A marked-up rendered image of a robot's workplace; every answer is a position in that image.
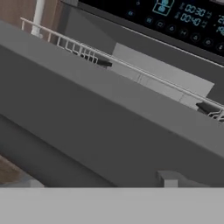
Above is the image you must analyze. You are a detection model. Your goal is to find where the brown wooden cupboard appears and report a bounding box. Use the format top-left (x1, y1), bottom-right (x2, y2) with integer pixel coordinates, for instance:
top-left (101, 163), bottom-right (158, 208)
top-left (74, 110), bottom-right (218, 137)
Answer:
top-left (0, 0), bottom-right (64, 42)

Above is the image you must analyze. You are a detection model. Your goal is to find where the grey dishwasher door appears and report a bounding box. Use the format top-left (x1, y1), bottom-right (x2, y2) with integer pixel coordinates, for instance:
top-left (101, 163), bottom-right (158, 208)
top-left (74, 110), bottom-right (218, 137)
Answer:
top-left (0, 19), bottom-right (224, 188)

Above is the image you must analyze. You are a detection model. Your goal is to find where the white round post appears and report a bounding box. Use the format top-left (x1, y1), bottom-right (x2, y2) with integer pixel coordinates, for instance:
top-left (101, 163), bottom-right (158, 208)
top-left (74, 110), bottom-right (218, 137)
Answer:
top-left (31, 0), bottom-right (46, 39)

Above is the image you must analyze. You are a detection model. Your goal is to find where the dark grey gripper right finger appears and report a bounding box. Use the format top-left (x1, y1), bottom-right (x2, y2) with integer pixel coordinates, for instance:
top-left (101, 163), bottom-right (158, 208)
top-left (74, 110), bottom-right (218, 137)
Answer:
top-left (157, 170), bottom-right (210, 188)

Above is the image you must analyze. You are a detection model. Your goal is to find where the black dishwasher with lit panel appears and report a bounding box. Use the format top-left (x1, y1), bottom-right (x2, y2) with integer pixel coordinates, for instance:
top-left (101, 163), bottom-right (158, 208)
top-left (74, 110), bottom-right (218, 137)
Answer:
top-left (57, 0), bottom-right (224, 112)

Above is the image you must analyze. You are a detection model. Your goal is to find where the white wire dishwasher rack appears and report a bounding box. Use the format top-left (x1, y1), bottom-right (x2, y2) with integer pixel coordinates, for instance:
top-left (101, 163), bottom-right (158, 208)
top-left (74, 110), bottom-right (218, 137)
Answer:
top-left (19, 17), bottom-right (224, 123)

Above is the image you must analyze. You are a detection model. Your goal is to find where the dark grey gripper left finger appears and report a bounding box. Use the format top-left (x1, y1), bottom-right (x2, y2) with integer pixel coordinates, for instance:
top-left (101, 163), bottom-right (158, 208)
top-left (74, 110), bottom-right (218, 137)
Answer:
top-left (15, 174), bottom-right (46, 188)

